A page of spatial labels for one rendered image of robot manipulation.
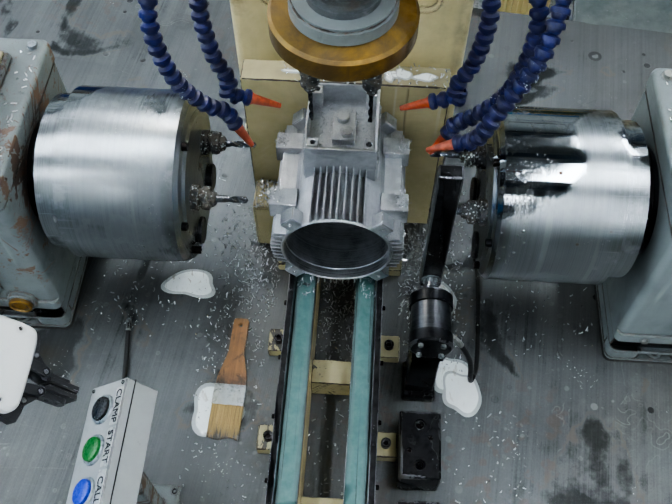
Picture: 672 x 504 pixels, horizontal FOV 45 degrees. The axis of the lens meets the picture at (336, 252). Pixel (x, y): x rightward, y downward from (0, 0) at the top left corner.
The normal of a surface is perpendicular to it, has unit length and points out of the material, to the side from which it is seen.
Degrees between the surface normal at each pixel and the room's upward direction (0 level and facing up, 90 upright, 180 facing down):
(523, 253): 77
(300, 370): 0
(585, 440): 0
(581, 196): 36
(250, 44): 90
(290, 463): 0
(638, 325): 90
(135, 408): 50
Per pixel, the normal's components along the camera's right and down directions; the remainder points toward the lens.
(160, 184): -0.04, 0.20
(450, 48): -0.07, 0.85
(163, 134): -0.01, -0.38
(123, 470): 0.77, -0.29
